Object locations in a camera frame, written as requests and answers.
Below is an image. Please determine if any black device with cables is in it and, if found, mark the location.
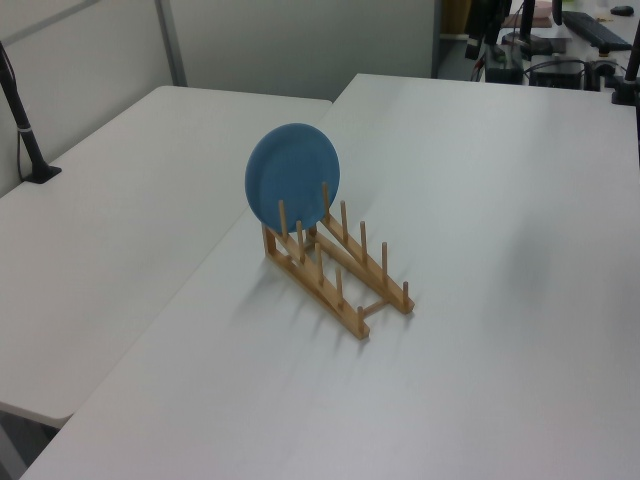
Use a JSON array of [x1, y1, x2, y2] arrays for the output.
[[528, 59, 587, 89]]

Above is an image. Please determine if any wooden plate rack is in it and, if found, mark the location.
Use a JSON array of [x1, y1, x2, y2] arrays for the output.
[[261, 181, 416, 342]]

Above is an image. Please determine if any black monitor stand pole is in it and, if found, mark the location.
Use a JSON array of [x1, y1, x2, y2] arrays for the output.
[[518, 0, 536, 44]]

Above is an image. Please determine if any small black box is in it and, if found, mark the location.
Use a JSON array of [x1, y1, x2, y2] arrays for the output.
[[485, 62, 524, 84]]

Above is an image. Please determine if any grey metal partition post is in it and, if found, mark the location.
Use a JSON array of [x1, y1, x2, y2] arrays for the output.
[[153, 0, 189, 87]]

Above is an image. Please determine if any black angled stand leg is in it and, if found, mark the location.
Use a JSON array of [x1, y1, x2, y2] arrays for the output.
[[464, 0, 512, 62]]

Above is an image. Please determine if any black pole with table clamp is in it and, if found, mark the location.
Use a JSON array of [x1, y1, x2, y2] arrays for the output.
[[610, 27, 640, 106]]

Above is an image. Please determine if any blue round plate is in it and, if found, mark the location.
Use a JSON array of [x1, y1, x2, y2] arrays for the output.
[[244, 121, 342, 229]]

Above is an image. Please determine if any black computer keyboard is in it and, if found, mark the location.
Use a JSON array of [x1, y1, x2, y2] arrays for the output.
[[561, 10, 634, 51]]

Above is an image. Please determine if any black box with white top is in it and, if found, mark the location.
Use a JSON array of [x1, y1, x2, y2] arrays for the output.
[[588, 58, 619, 92]]

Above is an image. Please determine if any black camera pole with base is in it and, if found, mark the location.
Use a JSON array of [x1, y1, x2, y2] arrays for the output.
[[0, 42, 63, 184]]

